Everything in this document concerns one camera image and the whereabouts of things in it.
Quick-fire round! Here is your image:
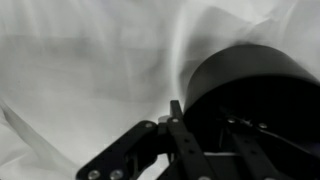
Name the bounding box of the black cup with handle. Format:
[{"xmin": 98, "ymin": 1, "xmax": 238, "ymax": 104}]
[{"xmin": 182, "ymin": 44, "xmax": 320, "ymax": 180}]

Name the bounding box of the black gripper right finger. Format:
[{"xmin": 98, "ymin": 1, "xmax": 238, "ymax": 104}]
[{"xmin": 219, "ymin": 106, "xmax": 320, "ymax": 180}]

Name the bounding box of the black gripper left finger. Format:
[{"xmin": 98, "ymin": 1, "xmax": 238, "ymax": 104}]
[{"xmin": 75, "ymin": 99, "xmax": 218, "ymax": 180}]

